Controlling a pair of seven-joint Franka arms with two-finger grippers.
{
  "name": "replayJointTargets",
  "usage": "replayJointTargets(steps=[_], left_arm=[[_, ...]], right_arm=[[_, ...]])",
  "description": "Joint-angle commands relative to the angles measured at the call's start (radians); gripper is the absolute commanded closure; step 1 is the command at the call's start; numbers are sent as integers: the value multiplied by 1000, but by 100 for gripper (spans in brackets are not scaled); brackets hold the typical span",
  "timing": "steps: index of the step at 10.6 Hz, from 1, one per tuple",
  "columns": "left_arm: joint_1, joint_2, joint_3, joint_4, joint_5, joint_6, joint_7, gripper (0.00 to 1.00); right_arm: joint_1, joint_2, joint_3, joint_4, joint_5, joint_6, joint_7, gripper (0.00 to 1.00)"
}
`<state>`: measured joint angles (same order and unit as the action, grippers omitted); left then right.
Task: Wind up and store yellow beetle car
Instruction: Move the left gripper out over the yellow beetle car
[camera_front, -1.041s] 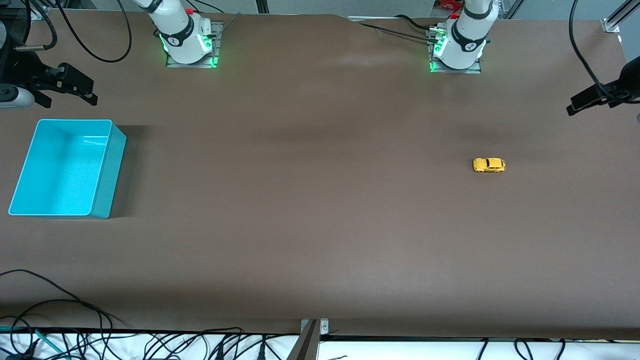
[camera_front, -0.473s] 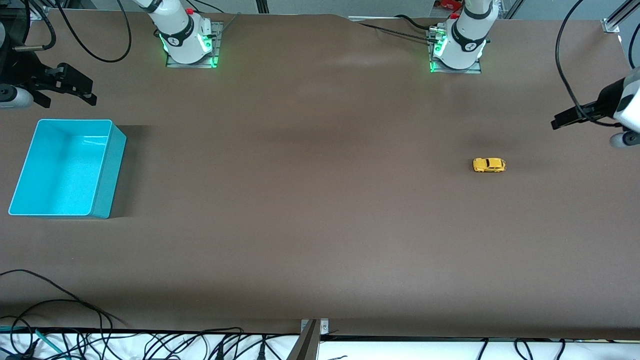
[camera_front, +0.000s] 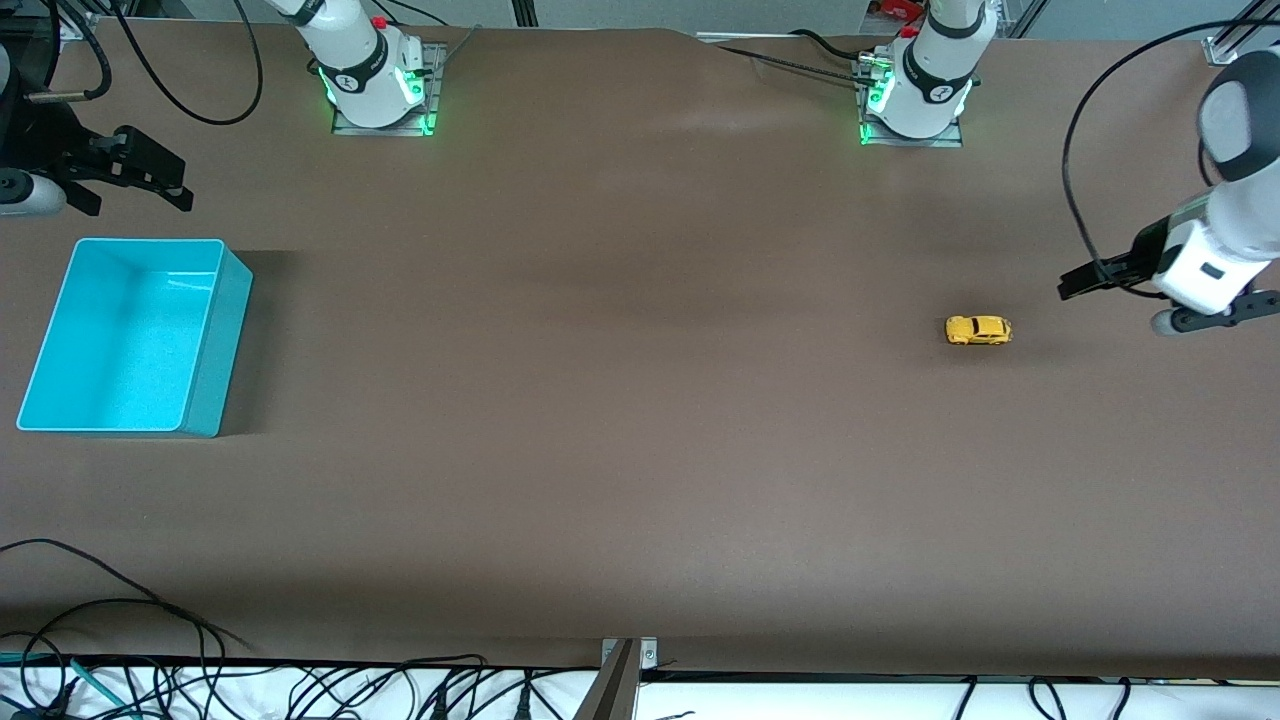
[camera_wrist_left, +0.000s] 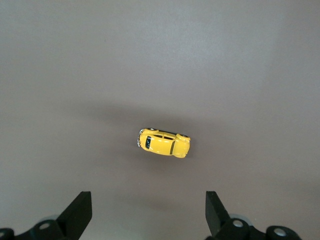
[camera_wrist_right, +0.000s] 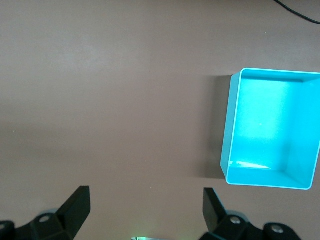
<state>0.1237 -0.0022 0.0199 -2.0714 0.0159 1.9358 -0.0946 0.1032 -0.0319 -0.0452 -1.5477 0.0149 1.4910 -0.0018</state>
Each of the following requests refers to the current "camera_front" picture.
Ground black cable with metal connector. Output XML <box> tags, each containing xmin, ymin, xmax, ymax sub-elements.
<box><xmin>28</xmin><ymin>0</ymin><xmax>111</xmax><ymax>104</ymax></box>

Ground brown table cover sheet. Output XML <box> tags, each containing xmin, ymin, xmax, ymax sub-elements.
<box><xmin>0</xmin><ymin>18</ymin><xmax>1280</xmax><ymax>683</ymax></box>

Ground teal cable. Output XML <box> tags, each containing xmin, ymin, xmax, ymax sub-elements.
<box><xmin>0</xmin><ymin>650</ymin><xmax>141</xmax><ymax>720</ymax></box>

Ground grey cable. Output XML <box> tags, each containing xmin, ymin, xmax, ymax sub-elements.
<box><xmin>428</xmin><ymin>24</ymin><xmax>483</xmax><ymax>76</ymax></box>

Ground turquoise plastic bin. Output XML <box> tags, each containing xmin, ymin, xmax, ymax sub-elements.
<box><xmin>17</xmin><ymin>237</ymin><xmax>254</xmax><ymax>439</ymax></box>

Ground black right arm loop cable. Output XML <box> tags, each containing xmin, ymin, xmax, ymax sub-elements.
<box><xmin>108</xmin><ymin>0</ymin><xmax>265</xmax><ymax>127</ymax></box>

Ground yellow beetle toy car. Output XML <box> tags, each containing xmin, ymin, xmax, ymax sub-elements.
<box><xmin>945</xmin><ymin>315</ymin><xmax>1013</xmax><ymax>347</ymax></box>

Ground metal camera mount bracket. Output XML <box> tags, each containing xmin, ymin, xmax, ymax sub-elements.
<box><xmin>575</xmin><ymin>637</ymin><xmax>659</xmax><ymax>720</ymax></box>

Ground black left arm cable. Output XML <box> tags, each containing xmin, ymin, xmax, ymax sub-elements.
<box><xmin>1062</xmin><ymin>20</ymin><xmax>1280</xmax><ymax>291</ymax></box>

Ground long black arc cable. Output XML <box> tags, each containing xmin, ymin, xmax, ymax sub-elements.
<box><xmin>0</xmin><ymin>538</ymin><xmax>256</xmax><ymax>653</ymax></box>

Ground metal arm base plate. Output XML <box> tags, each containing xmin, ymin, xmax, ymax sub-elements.
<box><xmin>856</xmin><ymin>55</ymin><xmax>966</xmax><ymax>149</ymax></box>
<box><xmin>330</xmin><ymin>42</ymin><xmax>442</xmax><ymax>137</ymax></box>

